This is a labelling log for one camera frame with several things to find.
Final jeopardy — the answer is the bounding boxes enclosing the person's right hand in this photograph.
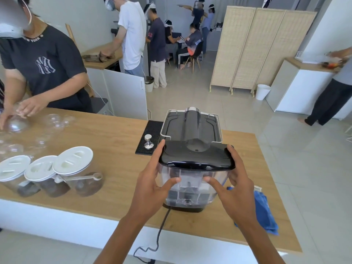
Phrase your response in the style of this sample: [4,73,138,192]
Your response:
[203,144,258,226]

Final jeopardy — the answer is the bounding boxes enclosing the person's right forearm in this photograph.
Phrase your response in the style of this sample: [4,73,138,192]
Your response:
[236,217,286,264]

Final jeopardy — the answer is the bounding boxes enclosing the woven folding screen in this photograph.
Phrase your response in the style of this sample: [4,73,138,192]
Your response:
[210,5,318,97]

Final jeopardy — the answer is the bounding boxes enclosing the person's left forearm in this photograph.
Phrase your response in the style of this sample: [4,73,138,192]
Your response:
[93,212,150,264]

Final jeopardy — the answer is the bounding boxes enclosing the glass jar white lid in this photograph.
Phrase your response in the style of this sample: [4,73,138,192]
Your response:
[24,156,71,198]
[0,155,41,198]
[52,146,105,197]

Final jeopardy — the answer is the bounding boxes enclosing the blue cloth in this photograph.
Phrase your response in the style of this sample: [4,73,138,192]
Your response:
[227,186,279,236]

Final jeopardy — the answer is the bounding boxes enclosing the person's left hand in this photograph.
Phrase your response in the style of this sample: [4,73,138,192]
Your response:
[128,139,182,225]

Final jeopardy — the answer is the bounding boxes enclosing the white tray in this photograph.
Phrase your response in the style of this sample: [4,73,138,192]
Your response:
[295,53,328,64]

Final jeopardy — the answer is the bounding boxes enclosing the white headset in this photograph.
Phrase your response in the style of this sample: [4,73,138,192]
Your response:
[0,0,32,39]

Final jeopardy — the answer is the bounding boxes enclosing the black chair wooden legs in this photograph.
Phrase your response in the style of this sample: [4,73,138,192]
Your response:
[184,41,204,74]

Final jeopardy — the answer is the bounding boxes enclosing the black power cable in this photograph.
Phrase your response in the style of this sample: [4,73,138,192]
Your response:
[133,207,172,264]

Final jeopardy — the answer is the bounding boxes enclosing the brown stack of holders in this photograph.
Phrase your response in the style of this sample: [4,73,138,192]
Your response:
[82,52,115,63]

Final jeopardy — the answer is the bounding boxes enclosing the white cabinet wooden top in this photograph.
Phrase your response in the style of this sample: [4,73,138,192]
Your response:
[81,43,149,120]
[265,57,352,120]

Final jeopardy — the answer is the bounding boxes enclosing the white measuring scoop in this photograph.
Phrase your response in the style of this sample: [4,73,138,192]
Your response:
[54,173,103,185]

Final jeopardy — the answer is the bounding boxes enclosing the black rubber tamping mat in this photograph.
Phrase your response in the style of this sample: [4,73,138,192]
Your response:
[135,120,164,155]

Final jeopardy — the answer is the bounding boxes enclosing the black espresso machine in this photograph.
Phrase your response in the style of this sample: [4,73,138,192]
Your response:
[159,107,223,213]

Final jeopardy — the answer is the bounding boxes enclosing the white waste bin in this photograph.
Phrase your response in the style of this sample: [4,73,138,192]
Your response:
[255,84,272,101]

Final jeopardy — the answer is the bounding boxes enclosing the pile of clear dome lids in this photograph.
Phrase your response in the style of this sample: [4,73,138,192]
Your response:
[0,113,78,160]

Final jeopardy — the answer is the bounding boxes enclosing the clear water tank black lid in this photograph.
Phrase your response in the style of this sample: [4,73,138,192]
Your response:
[158,140,237,212]

